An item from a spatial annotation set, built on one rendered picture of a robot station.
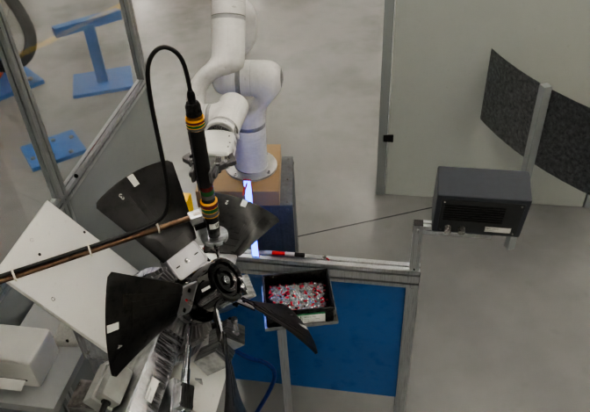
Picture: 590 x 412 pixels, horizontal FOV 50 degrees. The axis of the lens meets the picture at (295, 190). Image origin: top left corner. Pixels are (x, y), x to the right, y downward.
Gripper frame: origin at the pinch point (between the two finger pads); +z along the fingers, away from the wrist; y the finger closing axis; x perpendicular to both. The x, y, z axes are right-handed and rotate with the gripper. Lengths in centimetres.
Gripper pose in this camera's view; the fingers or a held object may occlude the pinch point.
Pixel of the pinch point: (203, 173)
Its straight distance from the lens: 153.2
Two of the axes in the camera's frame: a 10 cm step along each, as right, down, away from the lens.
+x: -0.5, -7.8, -6.3
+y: -9.9, -0.7, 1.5
